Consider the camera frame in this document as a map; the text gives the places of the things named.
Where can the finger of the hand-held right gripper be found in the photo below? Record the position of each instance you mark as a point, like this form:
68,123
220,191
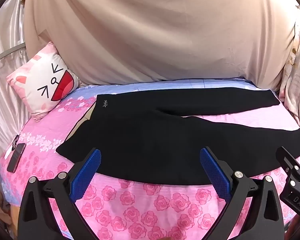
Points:
288,161

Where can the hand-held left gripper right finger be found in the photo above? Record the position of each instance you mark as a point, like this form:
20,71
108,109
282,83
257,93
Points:
215,173

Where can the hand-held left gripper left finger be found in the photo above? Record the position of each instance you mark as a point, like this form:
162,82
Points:
86,175

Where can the black pants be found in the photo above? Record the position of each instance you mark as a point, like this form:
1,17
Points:
150,140

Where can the pink rose-print bed sheet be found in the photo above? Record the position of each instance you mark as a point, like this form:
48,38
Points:
145,205

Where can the cream floral blanket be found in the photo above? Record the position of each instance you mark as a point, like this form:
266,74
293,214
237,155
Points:
298,80

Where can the black smartphone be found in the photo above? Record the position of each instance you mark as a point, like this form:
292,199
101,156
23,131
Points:
16,157

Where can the black eyeglasses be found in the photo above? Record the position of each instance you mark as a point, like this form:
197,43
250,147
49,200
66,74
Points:
15,142

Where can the pink cat face pillow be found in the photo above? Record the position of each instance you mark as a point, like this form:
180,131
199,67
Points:
43,80

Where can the grey metal bar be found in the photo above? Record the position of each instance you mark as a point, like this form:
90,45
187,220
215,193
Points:
7,53

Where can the beige draped cloth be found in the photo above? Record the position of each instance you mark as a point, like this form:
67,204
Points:
155,30

